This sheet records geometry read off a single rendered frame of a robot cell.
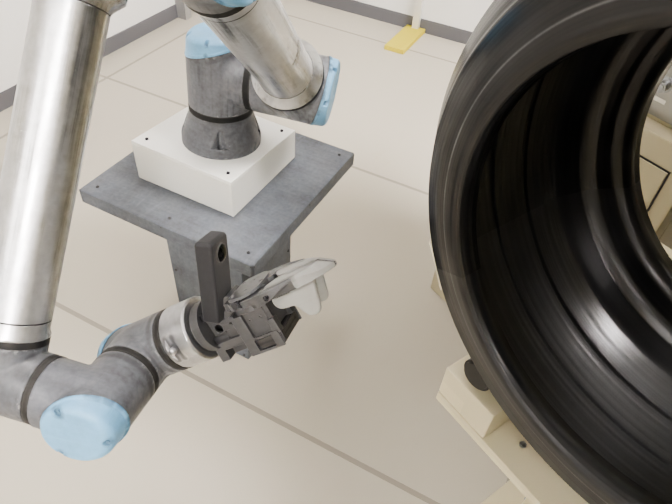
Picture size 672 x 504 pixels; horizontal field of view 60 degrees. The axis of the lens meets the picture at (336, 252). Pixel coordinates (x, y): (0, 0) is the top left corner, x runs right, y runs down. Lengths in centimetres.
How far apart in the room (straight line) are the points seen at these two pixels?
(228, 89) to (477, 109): 85
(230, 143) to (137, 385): 73
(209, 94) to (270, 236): 34
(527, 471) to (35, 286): 66
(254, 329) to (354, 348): 114
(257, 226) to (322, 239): 86
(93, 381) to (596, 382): 62
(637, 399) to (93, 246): 188
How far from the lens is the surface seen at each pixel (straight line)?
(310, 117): 127
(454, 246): 60
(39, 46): 77
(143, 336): 83
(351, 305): 198
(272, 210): 139
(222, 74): 130
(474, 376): 76
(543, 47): 47
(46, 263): 79
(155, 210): 142
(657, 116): 140
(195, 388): 180
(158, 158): 143
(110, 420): 76
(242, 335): 75
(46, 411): 78
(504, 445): 84
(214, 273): 74
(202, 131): 138
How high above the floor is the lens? 151
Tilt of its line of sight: 45 degrees down
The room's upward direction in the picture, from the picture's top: 5 degrees clockwise
